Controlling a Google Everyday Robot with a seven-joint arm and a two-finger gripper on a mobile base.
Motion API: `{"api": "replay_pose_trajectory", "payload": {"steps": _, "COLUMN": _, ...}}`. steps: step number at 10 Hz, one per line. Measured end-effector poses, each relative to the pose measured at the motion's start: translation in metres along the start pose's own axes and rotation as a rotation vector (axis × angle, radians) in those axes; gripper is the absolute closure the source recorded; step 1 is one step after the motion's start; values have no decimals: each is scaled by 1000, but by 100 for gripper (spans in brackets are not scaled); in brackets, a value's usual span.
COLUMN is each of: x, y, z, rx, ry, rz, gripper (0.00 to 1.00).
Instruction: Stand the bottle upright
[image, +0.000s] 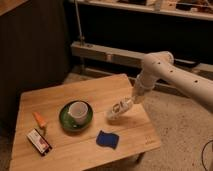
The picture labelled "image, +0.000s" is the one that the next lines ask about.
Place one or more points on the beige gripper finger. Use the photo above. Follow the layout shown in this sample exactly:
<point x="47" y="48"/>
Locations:
<point x="137" y="99"/>

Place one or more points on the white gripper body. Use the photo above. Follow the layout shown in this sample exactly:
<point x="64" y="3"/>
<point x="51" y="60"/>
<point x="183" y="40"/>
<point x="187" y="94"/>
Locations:
<point x="142" y="86"/>

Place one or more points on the white plastic bottle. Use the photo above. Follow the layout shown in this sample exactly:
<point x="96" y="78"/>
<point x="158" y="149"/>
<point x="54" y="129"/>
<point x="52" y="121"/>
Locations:
<point x="119" y="108"/>

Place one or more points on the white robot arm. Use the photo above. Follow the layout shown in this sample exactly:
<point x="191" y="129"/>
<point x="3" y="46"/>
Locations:
<point x="159" y="65"/>

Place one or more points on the blue sponge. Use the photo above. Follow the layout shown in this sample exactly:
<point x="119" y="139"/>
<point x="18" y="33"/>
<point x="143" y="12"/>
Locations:
<point x="107" y="139"/>

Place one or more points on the metal shelf rack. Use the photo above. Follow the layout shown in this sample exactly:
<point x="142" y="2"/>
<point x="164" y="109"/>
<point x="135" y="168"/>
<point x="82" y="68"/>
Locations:
<point x="124" y="36"/>

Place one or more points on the white cup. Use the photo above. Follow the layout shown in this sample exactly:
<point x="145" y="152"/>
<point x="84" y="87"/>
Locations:
<point x="78" y="111"/>

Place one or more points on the wooden low table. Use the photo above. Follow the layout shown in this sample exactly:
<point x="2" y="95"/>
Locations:
<point x="78" y="151"/>

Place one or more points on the green saucer plate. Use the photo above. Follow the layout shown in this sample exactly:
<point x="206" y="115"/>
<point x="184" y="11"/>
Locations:
<point x="69" y="124"/>

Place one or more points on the orange toy carrot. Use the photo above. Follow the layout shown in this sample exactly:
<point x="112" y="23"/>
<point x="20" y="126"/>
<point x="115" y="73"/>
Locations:
<point x="40" y="120"/>

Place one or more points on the small snack box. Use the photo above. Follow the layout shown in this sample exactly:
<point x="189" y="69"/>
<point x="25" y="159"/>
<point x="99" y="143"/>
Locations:
<point x="39" y="142"/>

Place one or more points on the black handle on rail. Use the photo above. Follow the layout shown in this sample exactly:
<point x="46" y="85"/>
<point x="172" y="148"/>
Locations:
<point x="184" y="63"/>

